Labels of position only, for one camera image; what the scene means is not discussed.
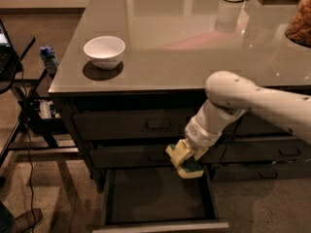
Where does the top right dark drawer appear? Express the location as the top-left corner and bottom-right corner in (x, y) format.
(235, 113), (286, 136)

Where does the middle left dark drawer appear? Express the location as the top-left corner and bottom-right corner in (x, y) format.
(88, 142), (227, 169)

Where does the black side desk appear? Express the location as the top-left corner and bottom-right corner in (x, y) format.
(0, 35), (68, 166)

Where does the white ceramic bowl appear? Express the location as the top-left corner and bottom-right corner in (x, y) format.
(84, 36), (125, 70)

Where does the jar of snacks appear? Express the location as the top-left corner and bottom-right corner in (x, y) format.
(285, 0), (311, 48)

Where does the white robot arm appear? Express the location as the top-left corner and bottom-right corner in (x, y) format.
(166, 71), (311, 177)

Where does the dark drawer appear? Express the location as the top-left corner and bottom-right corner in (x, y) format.
(235, 113), (286, 136)
(210, 163), (311, 182)
(222, 138), (311, 163)
(88, 142), (227, 169)
(73, 109), (194, 141)

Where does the middle right dark drawer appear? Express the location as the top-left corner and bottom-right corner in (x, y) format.
(222, 138), (311, 163)

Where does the brown leather shoe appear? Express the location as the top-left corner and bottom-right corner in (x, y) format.
(9, 208), (43, 233)

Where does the blue-capped plastic bottle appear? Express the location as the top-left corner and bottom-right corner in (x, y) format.
(39, 46), (59, 75)

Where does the dark cabinet frame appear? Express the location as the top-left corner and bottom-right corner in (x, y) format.
(51, 89), (311, 186)

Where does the bottom right dark drawer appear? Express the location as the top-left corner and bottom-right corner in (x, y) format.
(210, 163), (311, 182)

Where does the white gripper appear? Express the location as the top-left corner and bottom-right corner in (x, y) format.
(165, 116), (221, 169)

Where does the black hanging cable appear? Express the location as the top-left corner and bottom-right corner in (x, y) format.
(19, 60), (37, 233)

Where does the top left dark drawer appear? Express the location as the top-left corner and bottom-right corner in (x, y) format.
(73, 109), (194, 141)

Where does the green and yellow sponge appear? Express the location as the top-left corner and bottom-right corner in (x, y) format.
(177, 157), (204, 179)

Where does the open bottom left drawer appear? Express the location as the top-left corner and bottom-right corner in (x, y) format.
(92, 166), (229, 233)

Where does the black laptop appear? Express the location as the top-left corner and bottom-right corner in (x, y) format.
(0, 19), (16, 74)

